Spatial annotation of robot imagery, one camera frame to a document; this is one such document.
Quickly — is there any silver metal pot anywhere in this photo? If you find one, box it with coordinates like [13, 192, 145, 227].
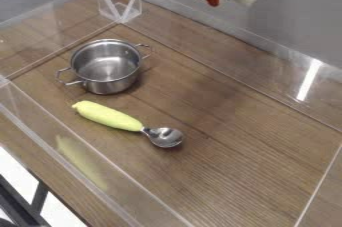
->
[55, 39, 152, 95]

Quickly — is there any spoon with yellow handle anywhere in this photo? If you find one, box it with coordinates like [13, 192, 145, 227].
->
[72, 101, 183, 148]

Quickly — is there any black metal table frame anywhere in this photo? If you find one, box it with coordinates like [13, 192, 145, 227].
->
[0, 175, 50, 227]

